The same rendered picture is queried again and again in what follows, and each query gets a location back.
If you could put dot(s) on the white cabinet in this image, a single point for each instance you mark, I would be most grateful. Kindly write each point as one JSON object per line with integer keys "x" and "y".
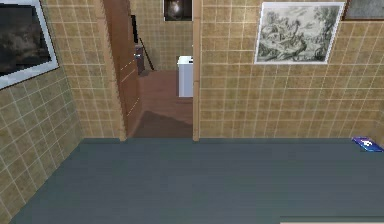
{"x": 185, "y": 77}

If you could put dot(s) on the dark leaning pole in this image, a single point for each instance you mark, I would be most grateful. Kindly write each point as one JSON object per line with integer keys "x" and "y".
{"x": 146, "y": 55}

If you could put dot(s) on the brown wooden room door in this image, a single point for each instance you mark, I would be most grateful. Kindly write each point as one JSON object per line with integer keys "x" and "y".
{"x": 126, "y": 66}

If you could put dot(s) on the dark small framed picture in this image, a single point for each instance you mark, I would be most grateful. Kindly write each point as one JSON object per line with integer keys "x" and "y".
{"x": 177, "y": 9}

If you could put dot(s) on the grey sketch white-framed picture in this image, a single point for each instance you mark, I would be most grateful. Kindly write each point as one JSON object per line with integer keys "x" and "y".
{"x": 296, "y": 33}

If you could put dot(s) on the blue flat book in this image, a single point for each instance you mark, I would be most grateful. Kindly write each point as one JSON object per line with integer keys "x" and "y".
{"x": 367, "y": 144}

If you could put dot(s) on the dark white-framed picture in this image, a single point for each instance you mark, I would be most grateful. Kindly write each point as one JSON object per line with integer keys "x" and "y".
{"x": 20, "y": 40}

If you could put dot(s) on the grey brown-framed picture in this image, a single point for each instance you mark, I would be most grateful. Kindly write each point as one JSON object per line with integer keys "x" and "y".
{"x": 365, "y": 9}

